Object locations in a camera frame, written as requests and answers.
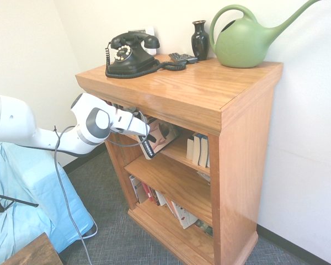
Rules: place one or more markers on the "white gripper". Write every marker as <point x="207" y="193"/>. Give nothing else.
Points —
<point x="129" y="124"/>

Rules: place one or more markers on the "paperback book with pink cover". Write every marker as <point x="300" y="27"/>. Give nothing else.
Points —
<point x="160" y="140"/>

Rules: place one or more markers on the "black rotary telephone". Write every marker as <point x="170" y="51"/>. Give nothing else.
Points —
<point x="127" y="59"/>

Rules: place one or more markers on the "white black cover book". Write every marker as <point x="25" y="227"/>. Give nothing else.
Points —
<point x="136" y="189"/>

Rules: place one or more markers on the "thick white paperback book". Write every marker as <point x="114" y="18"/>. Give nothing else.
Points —
<point x="190" y="149"/>

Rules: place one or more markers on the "blue spine paperback book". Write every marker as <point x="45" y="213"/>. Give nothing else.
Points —
<point x="197" y="150"/>
<point x="205" y="153"/>

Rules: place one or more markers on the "black remote control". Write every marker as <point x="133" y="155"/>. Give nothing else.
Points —
<point x="190" y="58"/>
<point x="178" y="56"/>

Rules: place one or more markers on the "wooden bookshelf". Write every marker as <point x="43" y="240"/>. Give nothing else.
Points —
<point x="209" y="91"/>

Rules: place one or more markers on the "loose printed papers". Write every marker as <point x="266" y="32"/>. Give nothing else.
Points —
<point x="204" y="176"/>

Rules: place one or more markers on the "white square alarm clock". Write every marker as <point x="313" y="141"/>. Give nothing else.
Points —
<point x="150" y="29"/>

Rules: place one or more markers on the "white book with red marks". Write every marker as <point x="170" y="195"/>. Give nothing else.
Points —
<point x="183" y="215"/>

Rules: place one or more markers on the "black glossy vase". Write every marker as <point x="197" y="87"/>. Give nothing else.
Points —
<point x="200" y="41"/>

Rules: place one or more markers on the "light blue cloth cover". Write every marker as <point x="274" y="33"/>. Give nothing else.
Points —
<point x="30" y="193"/>

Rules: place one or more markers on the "dark picture magazine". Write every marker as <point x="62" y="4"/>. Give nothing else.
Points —
<point x="204" y="227"/>

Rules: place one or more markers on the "green plastic watering can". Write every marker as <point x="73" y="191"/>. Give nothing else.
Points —
<point x="242" y="47"/>

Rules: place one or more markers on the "dark wooden table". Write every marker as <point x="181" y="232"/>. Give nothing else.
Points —
<point x="33" y="251"/>

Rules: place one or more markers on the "white metal frame foot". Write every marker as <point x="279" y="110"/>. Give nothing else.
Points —
<point x="92" y="232"/>

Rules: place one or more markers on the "black camera tripod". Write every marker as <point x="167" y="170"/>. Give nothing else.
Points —
<point x="5" y="200"/>

